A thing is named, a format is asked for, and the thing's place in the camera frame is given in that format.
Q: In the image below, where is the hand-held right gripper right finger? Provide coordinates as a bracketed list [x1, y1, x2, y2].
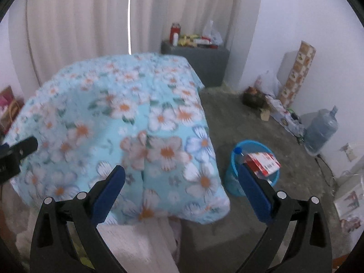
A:
[236, 163, 333, 273]

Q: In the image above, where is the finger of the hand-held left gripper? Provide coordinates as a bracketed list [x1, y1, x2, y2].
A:
[6, 136, 39, 159]

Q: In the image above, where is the dark brown bag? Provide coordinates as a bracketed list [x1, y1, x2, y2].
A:
[242, 86, 270, 110]

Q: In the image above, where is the patterned wrapping paper roll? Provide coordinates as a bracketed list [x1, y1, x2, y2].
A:
[277, 40, 317, 109]

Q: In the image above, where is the blue plastic basket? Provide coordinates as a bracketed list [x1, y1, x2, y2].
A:
[226, 140, 281, 197]

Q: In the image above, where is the printed paper sheet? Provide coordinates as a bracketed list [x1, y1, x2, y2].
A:
[266, 95, 305, 133]

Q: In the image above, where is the white printed carton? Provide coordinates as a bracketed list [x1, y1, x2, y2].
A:
[333, 173, 364, 234]

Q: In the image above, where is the red and white snack bag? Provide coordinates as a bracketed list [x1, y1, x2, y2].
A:
[245, 152, 281, 177]

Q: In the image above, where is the large water jug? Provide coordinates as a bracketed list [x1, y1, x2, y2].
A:
[304, 106, 339, 155]

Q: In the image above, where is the clear plastic bag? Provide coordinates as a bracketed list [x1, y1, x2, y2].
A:
[202, 20, 224, 46]

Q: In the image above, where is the white fleece blanket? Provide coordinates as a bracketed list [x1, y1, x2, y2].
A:
[15, 199, 182, 273]

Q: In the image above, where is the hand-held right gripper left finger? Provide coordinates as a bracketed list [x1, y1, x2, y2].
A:
[30, 165, 127, 273]

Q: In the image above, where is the red gift bag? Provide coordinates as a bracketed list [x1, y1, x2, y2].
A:
[0, 85, 25, 133]

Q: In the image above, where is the blue floral tablecloth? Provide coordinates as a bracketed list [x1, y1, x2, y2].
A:
[4, 52, 231, 225]

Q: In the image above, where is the grey cabinet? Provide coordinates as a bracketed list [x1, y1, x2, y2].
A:
[161, 40, 231, 88]

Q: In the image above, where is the white plastic bag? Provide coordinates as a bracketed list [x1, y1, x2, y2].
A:
[254, 70, 281, 97]

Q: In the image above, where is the wall outlet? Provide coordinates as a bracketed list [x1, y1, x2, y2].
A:
[340, 144, 357, 162]

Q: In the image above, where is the white curtain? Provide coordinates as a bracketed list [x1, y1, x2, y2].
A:
[8, 0, 263, 91]

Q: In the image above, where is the clear bottle with blue cap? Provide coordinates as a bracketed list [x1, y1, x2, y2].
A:
[233, 147, 245, 165]

